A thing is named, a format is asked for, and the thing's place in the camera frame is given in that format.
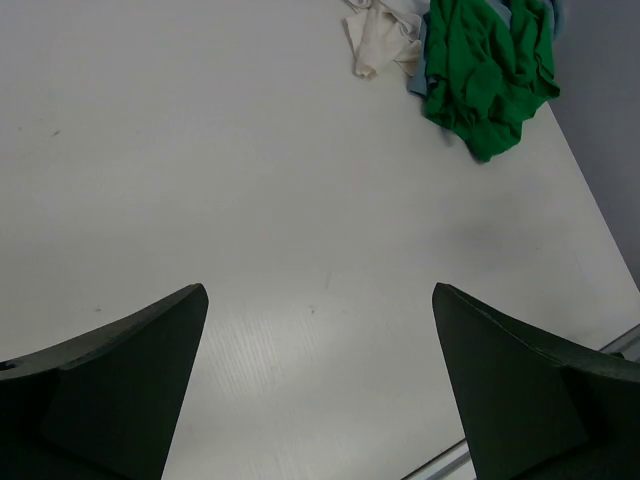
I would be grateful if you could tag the white t-shirt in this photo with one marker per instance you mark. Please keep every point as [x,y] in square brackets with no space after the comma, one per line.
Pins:
[382,33]

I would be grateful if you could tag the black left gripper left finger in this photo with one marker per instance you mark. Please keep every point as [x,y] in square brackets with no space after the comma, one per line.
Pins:
[105,404]

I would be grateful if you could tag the blue-grey t-shirt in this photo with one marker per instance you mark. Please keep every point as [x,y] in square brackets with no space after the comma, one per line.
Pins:
[420,82]

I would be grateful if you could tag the green t-shirt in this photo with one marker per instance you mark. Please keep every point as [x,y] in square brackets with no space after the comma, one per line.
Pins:
[489,68]

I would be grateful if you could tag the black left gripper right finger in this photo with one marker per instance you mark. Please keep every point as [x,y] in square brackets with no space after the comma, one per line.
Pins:
[461,323]

